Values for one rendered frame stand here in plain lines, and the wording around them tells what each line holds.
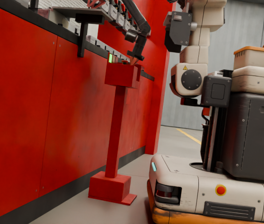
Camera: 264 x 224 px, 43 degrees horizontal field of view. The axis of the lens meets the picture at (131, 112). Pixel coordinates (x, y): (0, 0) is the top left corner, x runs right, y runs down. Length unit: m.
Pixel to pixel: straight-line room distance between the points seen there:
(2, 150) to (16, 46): 0.37
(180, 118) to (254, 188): 7.70
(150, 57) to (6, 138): 2.78
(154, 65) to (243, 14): 6.29
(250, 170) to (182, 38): 0.70
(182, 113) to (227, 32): 2.50
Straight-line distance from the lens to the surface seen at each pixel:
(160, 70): 3.84
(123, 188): 1.95
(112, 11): 2.58
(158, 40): 3.90
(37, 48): 1.41
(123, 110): 1.96
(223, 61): 9.55
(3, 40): 1.23
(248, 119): 1.61
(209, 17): 1.80
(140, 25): 2.04
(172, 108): 9.23
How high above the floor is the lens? 0.59
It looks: 2 degrees down
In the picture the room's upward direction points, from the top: 7 degrees clockwise
